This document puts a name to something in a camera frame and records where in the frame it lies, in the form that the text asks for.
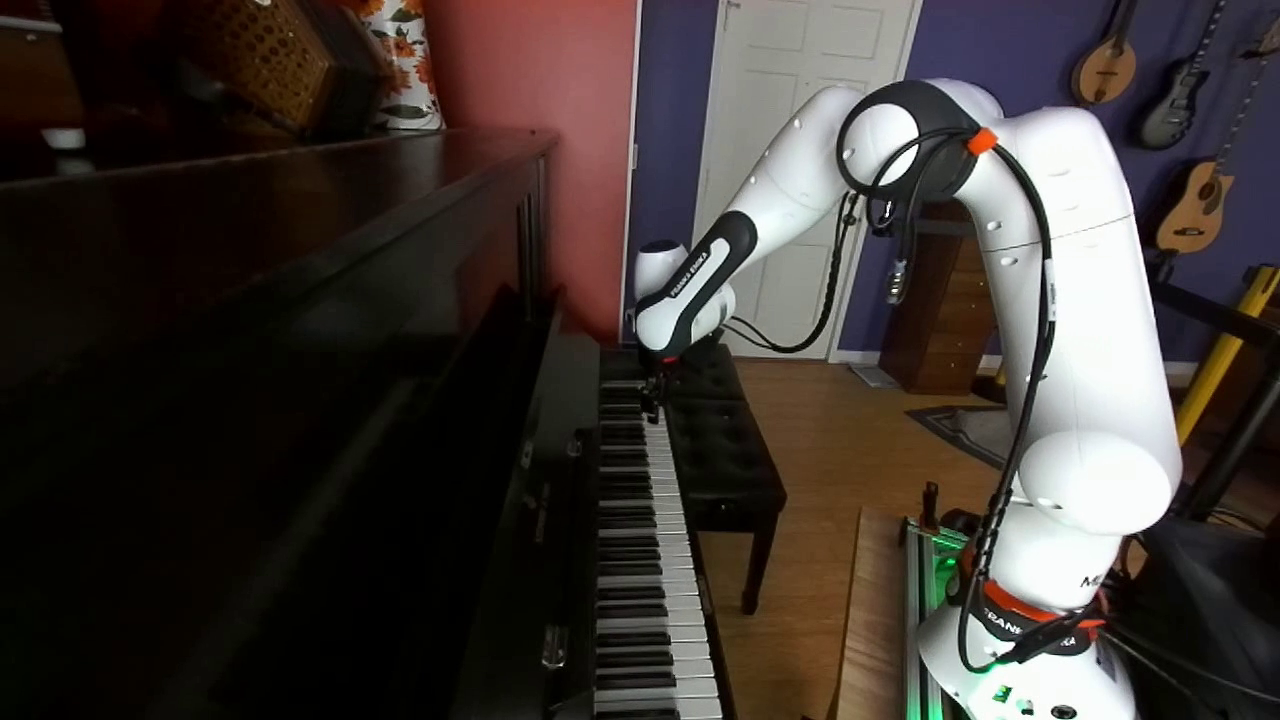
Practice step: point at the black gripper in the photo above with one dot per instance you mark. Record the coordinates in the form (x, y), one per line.
(658, 378)

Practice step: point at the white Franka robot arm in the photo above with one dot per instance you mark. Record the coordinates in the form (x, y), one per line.
(1092, 439)

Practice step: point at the black piano bench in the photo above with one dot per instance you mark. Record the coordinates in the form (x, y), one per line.
(723, 459)

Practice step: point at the dark upright piano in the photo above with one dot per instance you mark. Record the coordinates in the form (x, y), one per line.
(309, 439)

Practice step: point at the wooden cabinet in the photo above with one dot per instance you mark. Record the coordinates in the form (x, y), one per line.
(940, 327)

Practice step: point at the white panel door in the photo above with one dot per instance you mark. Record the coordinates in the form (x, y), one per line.
(783, 78)

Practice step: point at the dark floor mat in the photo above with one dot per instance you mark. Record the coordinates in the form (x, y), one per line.
(973, 431)

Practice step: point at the floral orange white vase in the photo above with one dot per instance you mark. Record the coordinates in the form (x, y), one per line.
(403, 37)

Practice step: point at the woven brown basket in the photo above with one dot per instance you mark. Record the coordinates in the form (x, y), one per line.
(266, 53)

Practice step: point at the yellow pole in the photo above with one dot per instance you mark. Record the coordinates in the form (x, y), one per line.
(1210, 373)

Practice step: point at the green metal mount frame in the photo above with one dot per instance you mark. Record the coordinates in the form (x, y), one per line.
(931, 572)

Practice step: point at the round mandolin on wall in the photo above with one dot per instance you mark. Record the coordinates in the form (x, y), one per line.
(1108, 65)

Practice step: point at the tan ukulele on wall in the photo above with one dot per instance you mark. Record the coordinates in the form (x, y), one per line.
(1198, 215)

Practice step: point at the dark guitar on wall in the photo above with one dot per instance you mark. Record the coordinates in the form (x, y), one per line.
(1172, 110)

